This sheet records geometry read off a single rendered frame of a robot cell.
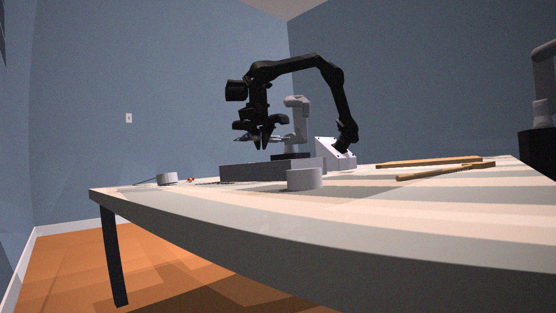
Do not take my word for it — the light wooden board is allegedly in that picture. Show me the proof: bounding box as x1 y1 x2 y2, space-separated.
376 155 483 169

